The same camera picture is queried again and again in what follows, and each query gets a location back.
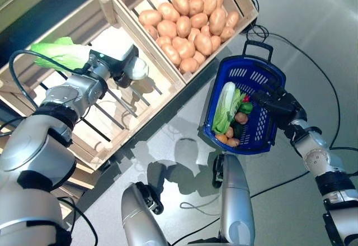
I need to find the napa cabbage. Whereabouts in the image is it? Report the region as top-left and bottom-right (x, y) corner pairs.
(211, 81), (247, 134)
(30, 36), (149, 80)

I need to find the long black floor cable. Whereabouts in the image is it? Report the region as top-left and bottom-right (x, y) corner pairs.
(246, 23), (343, 199)

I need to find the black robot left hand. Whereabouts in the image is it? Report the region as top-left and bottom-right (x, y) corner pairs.
(89, 44), (140, 88)

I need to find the green bell pepper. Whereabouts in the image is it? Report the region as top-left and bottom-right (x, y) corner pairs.
(239, 102), (253, 115)

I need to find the blue plastic shopping basket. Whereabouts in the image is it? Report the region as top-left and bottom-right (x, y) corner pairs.
(197, 56), (288, 155)

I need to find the thin white floor cable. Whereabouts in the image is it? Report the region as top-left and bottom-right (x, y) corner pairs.
(180, 197), (222, 216)

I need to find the silver robot left leg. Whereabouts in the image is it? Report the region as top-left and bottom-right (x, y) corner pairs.
(121, 181), (170, 246)

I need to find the silver robot leg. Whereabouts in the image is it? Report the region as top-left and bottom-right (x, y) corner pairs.
(212, 153), (256, 246)
(121, 181), (170, 246)

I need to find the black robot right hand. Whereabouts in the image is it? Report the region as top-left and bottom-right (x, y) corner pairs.
(252, 77), (308, 131)

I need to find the black basket pull handle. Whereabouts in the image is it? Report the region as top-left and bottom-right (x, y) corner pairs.
(242, 40), (274, 62)

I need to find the wooden display stand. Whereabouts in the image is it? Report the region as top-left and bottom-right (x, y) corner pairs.
(0, 0), (174, 224)

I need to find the empty wooden slat crate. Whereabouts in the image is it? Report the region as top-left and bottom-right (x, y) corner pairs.
(0, 0), (187, 171)

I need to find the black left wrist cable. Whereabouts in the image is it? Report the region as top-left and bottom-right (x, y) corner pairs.
(8, 49), (92, 112)

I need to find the silver robot right leg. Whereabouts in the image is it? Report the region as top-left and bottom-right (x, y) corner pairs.
(212, 153), (256, 246)

